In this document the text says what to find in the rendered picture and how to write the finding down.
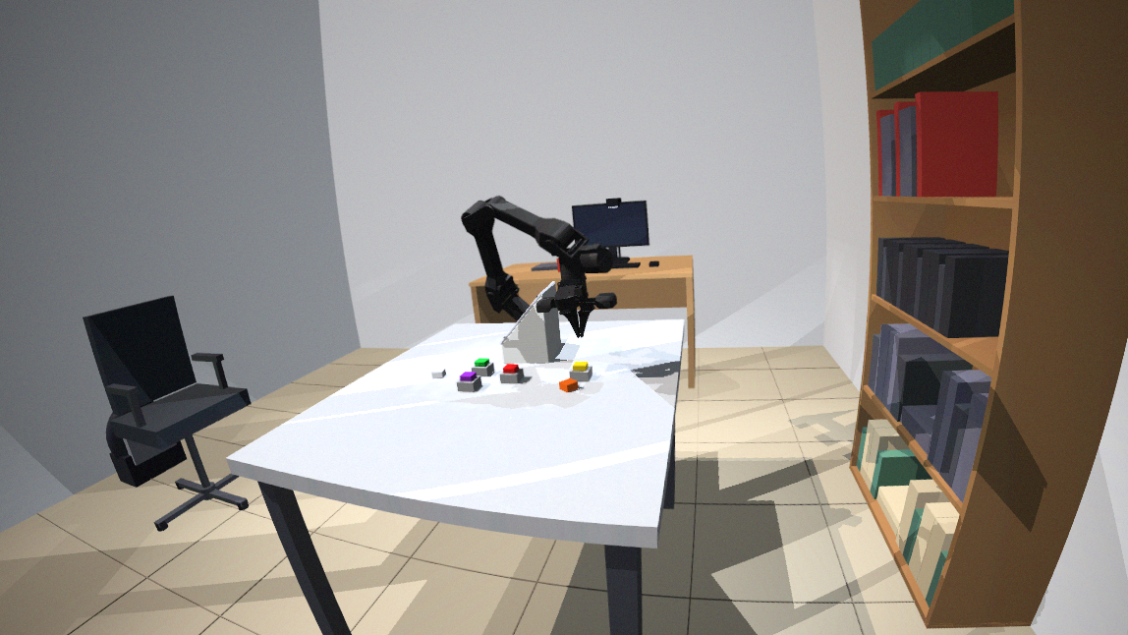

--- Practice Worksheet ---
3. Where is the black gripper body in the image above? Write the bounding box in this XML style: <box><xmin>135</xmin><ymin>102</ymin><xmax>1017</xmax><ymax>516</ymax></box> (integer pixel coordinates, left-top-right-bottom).
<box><xmin>536</xmin><ymin>273</ymin><xmax>617</xmax><ymax>314</ymax></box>

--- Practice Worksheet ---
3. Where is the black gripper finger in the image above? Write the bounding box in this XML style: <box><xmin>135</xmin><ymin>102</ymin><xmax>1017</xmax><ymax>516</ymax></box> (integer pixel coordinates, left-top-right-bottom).
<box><xmin>559</xmin><ymin>308</ymin><xmax>580</xmax><ymax>338</ymax></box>
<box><xmin>578</xmin><ymin>306</ymin><xmax>594</xmax><ymax>338</ymax></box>

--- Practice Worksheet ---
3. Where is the green button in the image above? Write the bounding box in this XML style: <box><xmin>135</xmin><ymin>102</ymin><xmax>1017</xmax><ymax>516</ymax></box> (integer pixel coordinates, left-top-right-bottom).
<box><xmin>472</xmin><ymin>358</ymin><xmax>495</xmax><ymax>376</ymax></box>

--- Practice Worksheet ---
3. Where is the purple button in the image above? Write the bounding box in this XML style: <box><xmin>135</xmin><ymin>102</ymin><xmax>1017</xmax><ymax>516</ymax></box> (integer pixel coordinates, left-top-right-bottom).
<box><xmin>456</xmin><ymin>372</ymin><xmax>481</xmax><ymax>393</ymax></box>

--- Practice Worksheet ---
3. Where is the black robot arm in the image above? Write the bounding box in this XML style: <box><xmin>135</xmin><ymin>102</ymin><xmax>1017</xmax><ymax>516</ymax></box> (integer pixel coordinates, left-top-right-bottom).
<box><xmin>461</xmin><ymin>196</ymin><xmax>613</xmax><ymax>321</ymax></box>

